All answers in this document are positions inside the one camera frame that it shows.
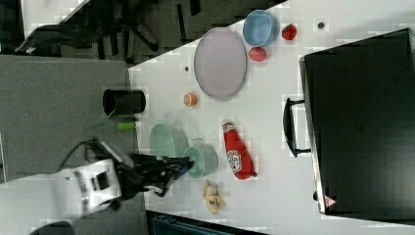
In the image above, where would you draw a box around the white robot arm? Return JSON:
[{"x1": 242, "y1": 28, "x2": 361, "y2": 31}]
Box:
[{"x1": 1, "y1": 155, "x2": 194, "y2": 227}]

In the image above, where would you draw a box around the small red toy fruit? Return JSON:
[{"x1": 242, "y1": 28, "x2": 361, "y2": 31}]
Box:
[{"x1": 282, "y1": 24, "x2": 297, "y2": 41}]

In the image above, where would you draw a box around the large black utensil pot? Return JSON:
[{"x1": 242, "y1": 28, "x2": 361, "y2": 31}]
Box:
[{"x1": 103, "y1": 89, "x2": 147, "y2": 116}]

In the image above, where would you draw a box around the green plastic mug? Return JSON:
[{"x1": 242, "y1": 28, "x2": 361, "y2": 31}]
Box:
[{"x1": 184, "y1": 138, "x2": 218, "y2": 178}]

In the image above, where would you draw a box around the blue plastic cup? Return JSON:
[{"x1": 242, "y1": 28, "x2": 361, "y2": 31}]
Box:
[{"x1": 243, "y1": 10, "x2": 280, "y2": 47}]

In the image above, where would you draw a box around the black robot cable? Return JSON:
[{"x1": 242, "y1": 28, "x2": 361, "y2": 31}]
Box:
[{"x1": 58, "y1": 138, "x2": 109, "y2": 172}]

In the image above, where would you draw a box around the peeled toy banana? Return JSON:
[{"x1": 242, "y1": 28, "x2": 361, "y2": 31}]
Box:
[{"x1": 202, "y1": 180, "x2": 225, "y2": 214}]

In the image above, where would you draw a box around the green perforated colander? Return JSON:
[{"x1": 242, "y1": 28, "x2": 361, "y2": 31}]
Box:
[{"x1": 149, "y1": 124, "x2": 188, "y2": 158}]

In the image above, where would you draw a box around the black silver toaster oven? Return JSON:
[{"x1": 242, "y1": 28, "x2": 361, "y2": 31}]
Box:
[{"x1": 299, "y1": 28, "x2": 415, "y2": 223}]

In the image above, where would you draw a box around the toy strawberry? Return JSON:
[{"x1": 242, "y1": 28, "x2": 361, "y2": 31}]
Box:
[{"x1": 249, "y1": 47, "x2": 266, "y2": 62}]

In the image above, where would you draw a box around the red ketchup bottle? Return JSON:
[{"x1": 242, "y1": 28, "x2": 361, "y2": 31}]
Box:
[{"x1": 221, "y1": 120, "x2": 256, "y2": 180}]

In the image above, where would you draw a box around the lilac oval plate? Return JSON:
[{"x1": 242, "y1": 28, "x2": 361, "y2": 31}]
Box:
[{"x1": 194, "y1": 27, "x2": 247, "y2": 101}]

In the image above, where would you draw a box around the toy orange half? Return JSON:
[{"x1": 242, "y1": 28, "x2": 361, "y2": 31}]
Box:
[{"x1": 183, "y1": 93, "x2": 198, "y2": 107}]

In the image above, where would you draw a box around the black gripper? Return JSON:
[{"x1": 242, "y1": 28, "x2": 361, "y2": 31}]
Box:
[{"x1": 116, "y1": 154, "x2": 194, "y2": 198}]

